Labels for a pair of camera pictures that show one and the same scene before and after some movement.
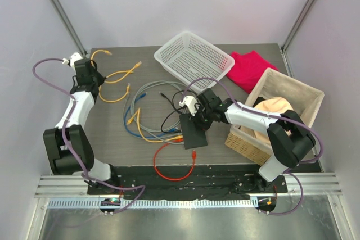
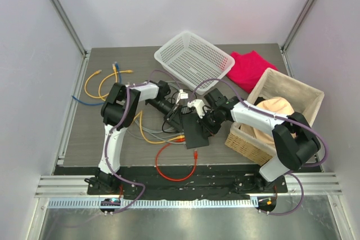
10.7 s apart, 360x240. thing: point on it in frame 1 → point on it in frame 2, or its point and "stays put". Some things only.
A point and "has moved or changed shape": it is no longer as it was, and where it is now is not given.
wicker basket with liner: [304, 99] stays put
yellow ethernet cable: [109, 53] has moved or changed shape
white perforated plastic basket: [187, 57] stays put
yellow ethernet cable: [128, 86] stays put
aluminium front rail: [297, 184] stays put
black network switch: [193, 135] stays put
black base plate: [184, 182] stays put
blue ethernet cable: [125, 120] has moved or changed shape
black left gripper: [100, 79] → [173, 117]
